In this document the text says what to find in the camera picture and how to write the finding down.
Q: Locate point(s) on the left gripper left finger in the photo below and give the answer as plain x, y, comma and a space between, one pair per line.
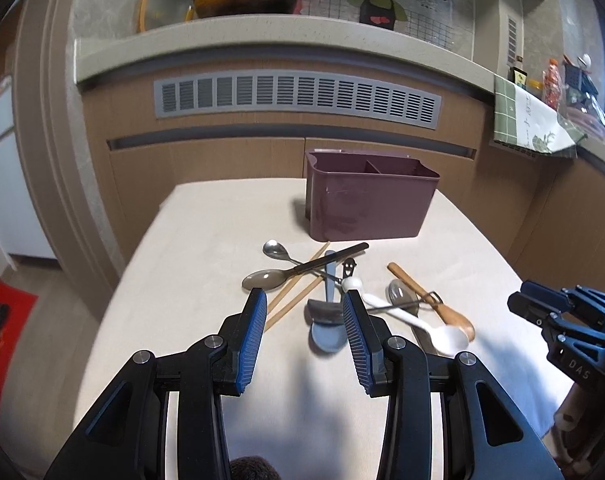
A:
123, 435

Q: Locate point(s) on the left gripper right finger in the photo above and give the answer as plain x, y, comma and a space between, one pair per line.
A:
485, 434

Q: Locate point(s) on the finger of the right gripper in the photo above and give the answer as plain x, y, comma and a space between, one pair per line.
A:
536, 302

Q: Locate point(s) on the white ceramic soup spoon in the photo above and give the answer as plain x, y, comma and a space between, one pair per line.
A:
444, 340

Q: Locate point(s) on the wooden spoon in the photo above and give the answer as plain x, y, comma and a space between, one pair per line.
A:
448, 315

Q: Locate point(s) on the black handled metal spoon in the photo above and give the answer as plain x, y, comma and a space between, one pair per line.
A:
273, 278

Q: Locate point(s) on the light blue plastic spoon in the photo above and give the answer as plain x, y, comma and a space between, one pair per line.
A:
327, 330

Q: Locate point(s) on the wooden chopstick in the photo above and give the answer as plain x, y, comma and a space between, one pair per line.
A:
303, 294
291, 283

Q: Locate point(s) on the red floor mat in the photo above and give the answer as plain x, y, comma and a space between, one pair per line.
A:
5, 344

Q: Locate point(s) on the green checked cloth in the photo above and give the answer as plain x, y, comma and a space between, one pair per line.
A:
526, 124

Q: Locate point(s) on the dark steel spoon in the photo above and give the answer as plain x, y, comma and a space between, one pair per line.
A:
327, 312

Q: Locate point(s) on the orange bottle on counter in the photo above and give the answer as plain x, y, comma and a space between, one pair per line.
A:
552, 85

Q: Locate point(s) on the maroon plastic utensil holder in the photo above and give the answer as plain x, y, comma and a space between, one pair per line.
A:
365, 195

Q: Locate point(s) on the grey ventilation grille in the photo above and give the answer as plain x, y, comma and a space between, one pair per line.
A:
303, 91

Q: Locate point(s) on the glass lid yellow rim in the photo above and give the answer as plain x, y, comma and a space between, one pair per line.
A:
160, 13

